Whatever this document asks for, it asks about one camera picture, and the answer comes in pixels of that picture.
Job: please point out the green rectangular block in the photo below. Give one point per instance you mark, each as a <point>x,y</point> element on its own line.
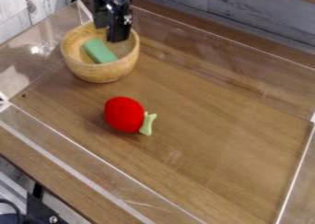
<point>99,52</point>

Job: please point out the black clamp under table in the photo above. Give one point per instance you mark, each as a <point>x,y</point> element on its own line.
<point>39,213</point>

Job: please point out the clear acrylic tray barrier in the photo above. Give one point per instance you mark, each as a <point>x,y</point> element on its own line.
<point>230,157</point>

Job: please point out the brown wooden bowl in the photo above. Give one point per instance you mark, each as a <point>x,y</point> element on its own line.
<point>81,63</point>

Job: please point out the red plush tomato toy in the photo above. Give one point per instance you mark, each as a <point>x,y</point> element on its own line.
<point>127,116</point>

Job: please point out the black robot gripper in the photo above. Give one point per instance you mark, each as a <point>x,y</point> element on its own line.
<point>115,14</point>

